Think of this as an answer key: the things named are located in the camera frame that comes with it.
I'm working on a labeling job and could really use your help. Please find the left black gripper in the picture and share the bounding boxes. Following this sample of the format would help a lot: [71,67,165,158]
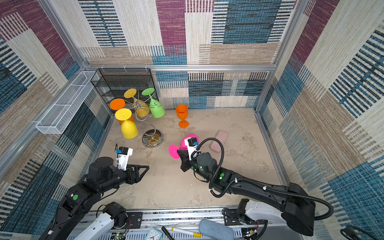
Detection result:
[98,163,150,195]

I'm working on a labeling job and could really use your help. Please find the pink wine glass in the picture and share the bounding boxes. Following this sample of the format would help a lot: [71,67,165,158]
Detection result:
[168,134,200,159]

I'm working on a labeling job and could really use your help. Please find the chrome wine glass rack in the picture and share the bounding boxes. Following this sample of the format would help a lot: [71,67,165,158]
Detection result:
[130,97,164,149]

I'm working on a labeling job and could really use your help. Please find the orange front wine glass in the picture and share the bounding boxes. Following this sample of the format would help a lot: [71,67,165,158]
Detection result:
[176,105,189,129]

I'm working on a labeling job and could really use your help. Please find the orange wine glass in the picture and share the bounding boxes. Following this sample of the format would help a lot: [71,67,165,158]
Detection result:
[176,105,189,129]
[110,99,135,125]

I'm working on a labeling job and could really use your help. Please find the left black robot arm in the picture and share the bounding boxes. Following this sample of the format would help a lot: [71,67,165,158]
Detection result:
[40,157,150,240]

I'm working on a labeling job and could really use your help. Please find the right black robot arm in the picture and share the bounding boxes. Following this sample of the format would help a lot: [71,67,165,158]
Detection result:
[169,137,334,236]

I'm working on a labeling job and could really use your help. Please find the green wine glass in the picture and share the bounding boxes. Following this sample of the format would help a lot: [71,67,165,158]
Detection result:
[142,88,165,119]

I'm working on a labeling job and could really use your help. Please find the amber yellow wine glass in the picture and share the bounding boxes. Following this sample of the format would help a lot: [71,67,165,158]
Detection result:
[124,89,150,119]

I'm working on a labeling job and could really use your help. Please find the orange back wine glass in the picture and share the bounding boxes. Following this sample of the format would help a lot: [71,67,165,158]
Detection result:
[110,99,135,125]

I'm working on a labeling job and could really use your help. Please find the pink glasses case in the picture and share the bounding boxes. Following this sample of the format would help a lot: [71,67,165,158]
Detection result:
[209,130,229,154]

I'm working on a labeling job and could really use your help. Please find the black pen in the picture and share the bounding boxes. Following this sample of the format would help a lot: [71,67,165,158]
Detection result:
[161,226,175,240]

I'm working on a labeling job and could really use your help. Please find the teal alarm clock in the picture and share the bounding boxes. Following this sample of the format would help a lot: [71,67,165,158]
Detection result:
[145,228,163,240]

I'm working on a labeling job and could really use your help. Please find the blue grey cloth pouch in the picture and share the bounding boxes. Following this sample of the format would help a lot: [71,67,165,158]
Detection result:
[199,219,235,240]

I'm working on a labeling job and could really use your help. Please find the yellow white marker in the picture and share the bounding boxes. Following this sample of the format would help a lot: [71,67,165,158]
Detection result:
[172,228,202,238]

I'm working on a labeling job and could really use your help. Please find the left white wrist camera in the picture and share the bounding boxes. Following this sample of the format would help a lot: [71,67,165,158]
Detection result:
[115,144,133,171]

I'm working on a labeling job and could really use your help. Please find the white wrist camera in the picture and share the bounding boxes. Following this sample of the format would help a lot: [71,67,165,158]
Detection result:
[184,137,199,161]
[115,144,133,171]

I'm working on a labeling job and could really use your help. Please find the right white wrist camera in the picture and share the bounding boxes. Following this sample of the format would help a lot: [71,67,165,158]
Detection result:
[184,137,199,161]

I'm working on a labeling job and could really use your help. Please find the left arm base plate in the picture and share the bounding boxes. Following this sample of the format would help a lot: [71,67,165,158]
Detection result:
[123,212,143,230]

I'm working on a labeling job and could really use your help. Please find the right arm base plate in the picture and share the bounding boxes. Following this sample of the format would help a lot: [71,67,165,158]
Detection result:
[222,208,266,226]

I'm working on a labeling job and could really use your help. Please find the black wire shelf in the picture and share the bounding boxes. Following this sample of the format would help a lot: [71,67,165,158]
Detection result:
[91,68,155,104]

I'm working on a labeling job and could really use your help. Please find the white mesh wall basket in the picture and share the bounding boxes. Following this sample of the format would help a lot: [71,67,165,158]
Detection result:
[36,71,95,135]

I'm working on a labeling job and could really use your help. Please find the black cable corner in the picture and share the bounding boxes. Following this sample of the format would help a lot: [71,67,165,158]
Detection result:
[340,225,378,240]

